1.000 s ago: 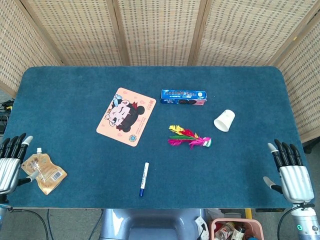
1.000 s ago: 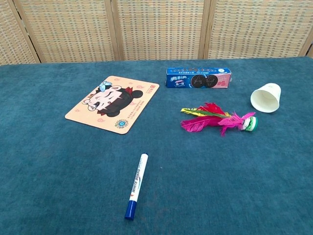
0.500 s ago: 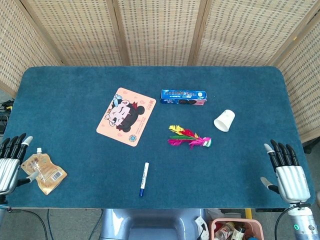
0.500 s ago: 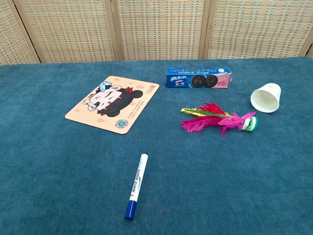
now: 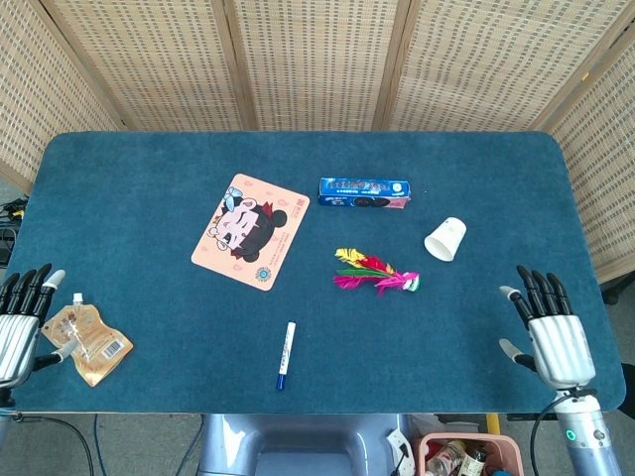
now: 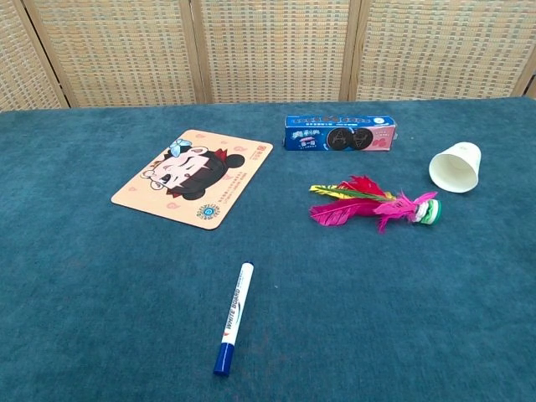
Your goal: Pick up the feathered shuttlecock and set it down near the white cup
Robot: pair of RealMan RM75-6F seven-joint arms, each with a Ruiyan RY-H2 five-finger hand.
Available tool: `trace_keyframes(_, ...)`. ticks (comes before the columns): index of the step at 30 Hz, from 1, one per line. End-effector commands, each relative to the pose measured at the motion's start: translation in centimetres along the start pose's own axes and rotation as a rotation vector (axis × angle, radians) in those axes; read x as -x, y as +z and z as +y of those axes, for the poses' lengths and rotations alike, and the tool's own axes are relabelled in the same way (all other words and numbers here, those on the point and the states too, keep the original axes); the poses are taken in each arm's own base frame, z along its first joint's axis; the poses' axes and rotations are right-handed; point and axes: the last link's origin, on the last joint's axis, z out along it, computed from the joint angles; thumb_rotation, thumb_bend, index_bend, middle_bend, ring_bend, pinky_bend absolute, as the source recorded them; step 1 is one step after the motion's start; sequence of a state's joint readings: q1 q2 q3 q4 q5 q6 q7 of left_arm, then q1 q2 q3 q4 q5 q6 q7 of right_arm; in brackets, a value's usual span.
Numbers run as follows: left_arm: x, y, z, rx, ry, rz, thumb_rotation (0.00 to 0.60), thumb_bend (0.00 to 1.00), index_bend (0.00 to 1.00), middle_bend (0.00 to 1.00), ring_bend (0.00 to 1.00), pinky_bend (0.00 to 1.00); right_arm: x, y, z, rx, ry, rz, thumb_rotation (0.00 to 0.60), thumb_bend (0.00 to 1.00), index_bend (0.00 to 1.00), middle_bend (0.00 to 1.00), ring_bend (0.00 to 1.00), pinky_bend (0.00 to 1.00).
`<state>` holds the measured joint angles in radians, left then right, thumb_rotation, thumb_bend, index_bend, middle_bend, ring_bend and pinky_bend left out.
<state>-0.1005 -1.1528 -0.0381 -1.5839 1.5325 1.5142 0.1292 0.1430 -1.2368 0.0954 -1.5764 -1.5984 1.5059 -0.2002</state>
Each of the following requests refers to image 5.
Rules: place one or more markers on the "blue felt table cover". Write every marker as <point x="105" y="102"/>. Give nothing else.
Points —
<point x="149" y="173"/>

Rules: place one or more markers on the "golden spout snack pouch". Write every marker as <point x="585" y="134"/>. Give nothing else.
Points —
<point x="94" y="342"/>

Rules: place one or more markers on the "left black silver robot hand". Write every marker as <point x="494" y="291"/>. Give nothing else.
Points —
<point x="17" y="342"/>

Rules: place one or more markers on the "clear plastic bottle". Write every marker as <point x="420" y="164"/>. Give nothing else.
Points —
<point x="444" y="458"/>

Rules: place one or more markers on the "white blue whiteboard marker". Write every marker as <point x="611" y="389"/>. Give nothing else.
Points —
<point x="286" y="352"/>

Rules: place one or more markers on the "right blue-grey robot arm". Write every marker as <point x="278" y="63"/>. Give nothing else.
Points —
<point x="588" y="436"/>

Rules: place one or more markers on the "pink plastic basket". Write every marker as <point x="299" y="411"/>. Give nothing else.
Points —
<point x="511" y="453"/>

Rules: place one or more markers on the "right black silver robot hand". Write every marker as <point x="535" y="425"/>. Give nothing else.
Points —
<point x="560" y="347"/>

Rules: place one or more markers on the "white paper cup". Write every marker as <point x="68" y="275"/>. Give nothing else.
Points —
<point x="445" y="239"/>

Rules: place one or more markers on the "blue-grey robot torso base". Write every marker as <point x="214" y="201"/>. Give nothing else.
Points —
<point x="297" y="443"/>

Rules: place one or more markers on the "pink cartoon mouse pad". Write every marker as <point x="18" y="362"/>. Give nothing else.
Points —
<point x="248" y="233"/>

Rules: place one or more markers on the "blue cookie box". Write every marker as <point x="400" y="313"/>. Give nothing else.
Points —
<point x="364" y="192"/>

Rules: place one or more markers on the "colourful feather shuttlecock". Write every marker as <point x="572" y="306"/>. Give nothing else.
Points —
<point x="369" y="264"/>

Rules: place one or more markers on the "dark glass bottle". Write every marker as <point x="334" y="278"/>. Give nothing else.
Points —
<point x="473" y="461"/>

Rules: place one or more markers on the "bamboo folding screen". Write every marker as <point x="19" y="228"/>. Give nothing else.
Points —
<point x="317" y="59"/>

